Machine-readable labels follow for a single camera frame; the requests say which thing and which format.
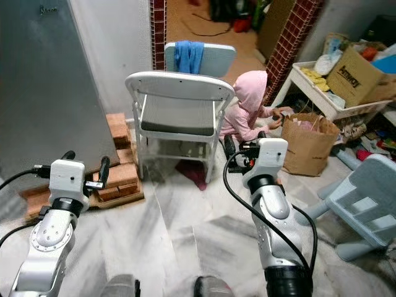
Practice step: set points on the printed brown cardboard box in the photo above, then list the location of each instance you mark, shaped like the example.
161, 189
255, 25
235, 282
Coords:
356, 77

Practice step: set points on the yellow packets pile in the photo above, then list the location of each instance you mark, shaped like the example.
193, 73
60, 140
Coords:
314, 78

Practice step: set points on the person in pink hoodie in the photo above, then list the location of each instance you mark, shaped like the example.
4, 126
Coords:
247, 108

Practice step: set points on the grey robot left leg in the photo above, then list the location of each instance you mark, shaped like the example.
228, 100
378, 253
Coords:
120, 288

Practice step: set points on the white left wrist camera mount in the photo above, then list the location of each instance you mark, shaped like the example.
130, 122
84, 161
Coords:
69, 179

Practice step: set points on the maroon cloth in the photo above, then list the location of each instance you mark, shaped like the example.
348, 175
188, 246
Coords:
192, 174

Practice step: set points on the grey robot leg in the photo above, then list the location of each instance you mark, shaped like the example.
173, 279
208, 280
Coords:
213, 288
120, 288

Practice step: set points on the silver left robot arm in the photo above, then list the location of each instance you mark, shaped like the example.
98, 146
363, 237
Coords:
49, 247

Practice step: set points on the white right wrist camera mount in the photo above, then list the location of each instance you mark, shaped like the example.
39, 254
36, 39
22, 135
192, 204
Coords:
267, 156

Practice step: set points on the white plastic bag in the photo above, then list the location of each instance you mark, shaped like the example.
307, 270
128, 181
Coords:
325, 63

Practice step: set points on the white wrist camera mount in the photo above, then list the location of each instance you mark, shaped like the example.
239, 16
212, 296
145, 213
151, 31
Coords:
267, 156
69, 179

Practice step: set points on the brown paper bag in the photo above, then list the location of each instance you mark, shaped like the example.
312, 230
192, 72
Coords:
309, 142

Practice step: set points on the white low shelf table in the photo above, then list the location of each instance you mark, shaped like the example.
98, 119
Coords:
322, 102

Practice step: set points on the pale blue chair back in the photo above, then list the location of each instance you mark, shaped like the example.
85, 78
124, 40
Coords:
219, 59

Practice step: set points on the blue towel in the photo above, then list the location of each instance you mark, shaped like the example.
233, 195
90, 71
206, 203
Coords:
189, 57

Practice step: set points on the grey robot right leg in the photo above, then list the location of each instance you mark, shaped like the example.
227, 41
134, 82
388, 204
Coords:
213, 288

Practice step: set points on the white folding chair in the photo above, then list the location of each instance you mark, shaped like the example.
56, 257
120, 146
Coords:
176, 111

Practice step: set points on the pale blue child's chair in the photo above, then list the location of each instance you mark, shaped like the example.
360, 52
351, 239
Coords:
365, 204

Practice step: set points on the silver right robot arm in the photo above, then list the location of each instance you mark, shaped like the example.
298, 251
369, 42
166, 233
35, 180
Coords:
278, 229

